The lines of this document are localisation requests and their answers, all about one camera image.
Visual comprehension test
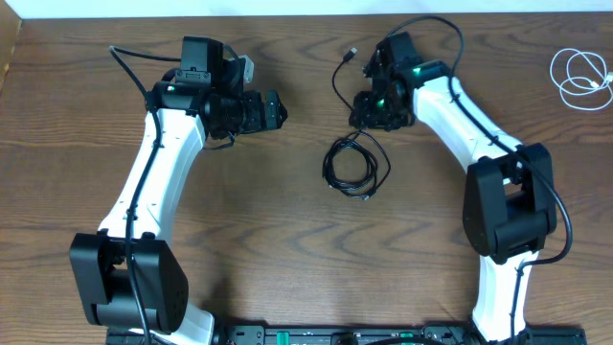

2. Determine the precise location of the black USB cable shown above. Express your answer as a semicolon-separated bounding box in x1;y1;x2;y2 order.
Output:
322;46;392;201

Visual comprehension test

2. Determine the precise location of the white USB cable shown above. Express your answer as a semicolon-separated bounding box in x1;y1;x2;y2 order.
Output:
549;47;613;112

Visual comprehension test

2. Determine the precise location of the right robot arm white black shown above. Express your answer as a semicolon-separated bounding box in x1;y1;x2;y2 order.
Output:
349;33;556;343

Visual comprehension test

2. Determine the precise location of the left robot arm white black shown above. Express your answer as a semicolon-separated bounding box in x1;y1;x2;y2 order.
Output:
69;36;287;344

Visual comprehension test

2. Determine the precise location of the cardboard panel at left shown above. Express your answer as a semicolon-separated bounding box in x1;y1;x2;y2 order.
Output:
0;0;22;86

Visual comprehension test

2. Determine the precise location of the black right camera cable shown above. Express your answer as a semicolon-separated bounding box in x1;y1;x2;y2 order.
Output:
385;14;574;345

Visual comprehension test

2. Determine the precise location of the black camera cable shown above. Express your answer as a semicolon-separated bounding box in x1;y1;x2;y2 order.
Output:
385;14;574;345
108;45;183;345

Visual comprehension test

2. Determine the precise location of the black left camera cable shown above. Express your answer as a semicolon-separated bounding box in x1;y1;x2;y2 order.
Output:
108;45;183;345

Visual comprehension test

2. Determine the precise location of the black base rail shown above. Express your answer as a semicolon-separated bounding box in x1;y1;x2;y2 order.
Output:
104;319;588;345

